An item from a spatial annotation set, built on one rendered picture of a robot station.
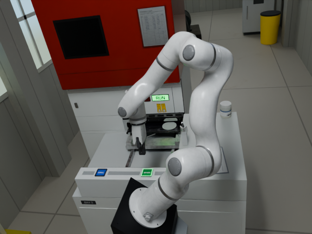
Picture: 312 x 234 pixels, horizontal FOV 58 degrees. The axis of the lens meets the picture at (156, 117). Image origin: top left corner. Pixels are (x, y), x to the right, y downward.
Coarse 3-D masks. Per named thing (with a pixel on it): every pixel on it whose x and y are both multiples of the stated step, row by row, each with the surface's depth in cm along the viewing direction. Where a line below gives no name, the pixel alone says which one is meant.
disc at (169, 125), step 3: (165, 123) 198; (168, 123) 197; (171, 123) 197; (174, 123) 196; (162, 126) 195; (165, 126) 195; (168, 126) 194; (171, 126) 194; (174, 126) 193; (165, 129) 192; (168, 129) 191; (171, 129) 191
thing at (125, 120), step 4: (124, 120) 202; (128, 120) 202; (148, 120) 199; (152, 120) 199; (156, 120) 198; (160, 120) 198; (164, 120) 197; (168, 120) 197; (172, 120) 196; (176, 120) 195; (180, 120) 195; (124, 124) 205; (124, 128) 206
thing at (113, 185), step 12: (84, 168) 159; (96, 168) 158; (108, 168) 156; (120, 168) 155; (132, 168) 154; (144, 168) 152; (156, 168) 151; (84, 180) 152; (96, 180) 151; (108, 180) 149; (120, 180) 148; (144, 180) 145; (84, 192) 158; (96, 192) 156; (108, 192) 154; (120, 192) 153
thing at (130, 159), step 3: (132, 150) 185; (135, 150) 188; (132, 153) 183; (129, 156) 180; (132, 156) 181; (129, 159) 178; (132, 159) 181; (129, 162) 175; (126, 165) 173; (129, 165) 174
